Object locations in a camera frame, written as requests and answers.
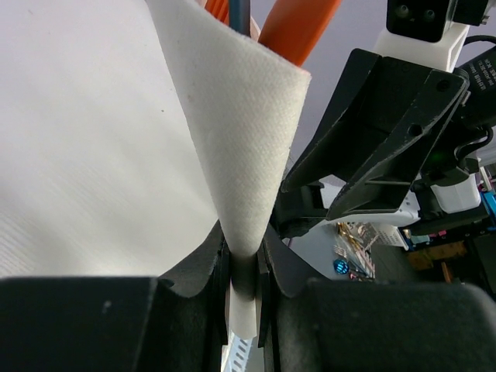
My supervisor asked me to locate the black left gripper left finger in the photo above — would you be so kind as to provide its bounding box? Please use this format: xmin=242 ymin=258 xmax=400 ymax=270
xmin=1 ymin=225 xmax=229 ymax=371

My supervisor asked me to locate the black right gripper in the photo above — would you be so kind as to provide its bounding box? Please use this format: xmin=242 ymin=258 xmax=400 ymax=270
xmin=270 ymin=49 xmax=495 ymax=236

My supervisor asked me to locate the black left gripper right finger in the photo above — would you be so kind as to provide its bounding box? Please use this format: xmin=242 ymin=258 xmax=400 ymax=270
xmin=257 ymin=228 xmax=495 ymax=371

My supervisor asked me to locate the orange plastic spoon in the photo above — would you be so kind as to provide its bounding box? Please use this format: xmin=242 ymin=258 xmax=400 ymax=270
xmin=258 ymin=0 xmax=341 ymax=67

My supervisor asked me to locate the blue plastic knife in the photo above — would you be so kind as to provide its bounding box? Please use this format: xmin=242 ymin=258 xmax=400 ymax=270
xmin=229 ymin=0 xmax=250 ymax=36

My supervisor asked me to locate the white paper napkin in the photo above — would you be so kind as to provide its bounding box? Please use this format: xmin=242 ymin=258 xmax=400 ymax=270
xmin=1 ymin=1 xmax=311 ymax=339

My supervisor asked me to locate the orange plastic fork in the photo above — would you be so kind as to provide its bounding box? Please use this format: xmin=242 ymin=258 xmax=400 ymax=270
xmin=205 ymin=0 xmax=229 ymax=25

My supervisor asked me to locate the cluttered background workbench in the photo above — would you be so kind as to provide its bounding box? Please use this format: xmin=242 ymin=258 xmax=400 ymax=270
xmin=291 ymin=191 xmax=495 ymax=293

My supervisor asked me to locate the slotted cable duct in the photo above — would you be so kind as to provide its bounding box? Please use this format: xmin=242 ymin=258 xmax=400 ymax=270
xmin=220 ymin=330 xmax=256 ymax=372

